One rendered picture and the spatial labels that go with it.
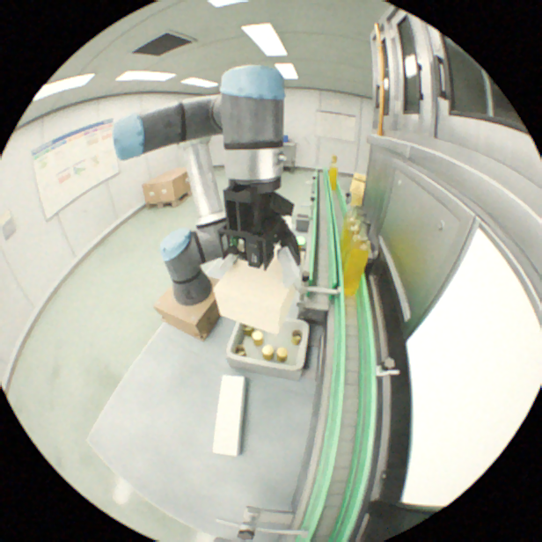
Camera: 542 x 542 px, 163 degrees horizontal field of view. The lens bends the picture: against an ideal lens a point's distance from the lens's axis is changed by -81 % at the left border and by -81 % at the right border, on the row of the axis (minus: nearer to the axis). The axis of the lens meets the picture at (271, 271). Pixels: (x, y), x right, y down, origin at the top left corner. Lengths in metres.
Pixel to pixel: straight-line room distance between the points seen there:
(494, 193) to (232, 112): 0.37
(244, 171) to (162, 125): 0.14
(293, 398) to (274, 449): 0.18
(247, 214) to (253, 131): 0.11
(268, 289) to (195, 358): 0.45
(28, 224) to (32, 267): 0.61
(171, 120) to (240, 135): 0.12
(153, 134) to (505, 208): 0.49
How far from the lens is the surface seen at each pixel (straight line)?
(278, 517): 0.56
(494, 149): 0.44
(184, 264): 0.64
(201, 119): 0.32
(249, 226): 0.27
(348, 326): 0.63
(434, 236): 0.49
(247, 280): 0.36
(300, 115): 6.42
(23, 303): 3.61
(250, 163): 0.24
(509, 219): 0.34
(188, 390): 0.69
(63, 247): 3.70
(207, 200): 0.64
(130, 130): 0.31
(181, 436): 0.67
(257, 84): 0.24
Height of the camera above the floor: 1.37
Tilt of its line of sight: 41 degrees down
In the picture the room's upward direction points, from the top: straight up
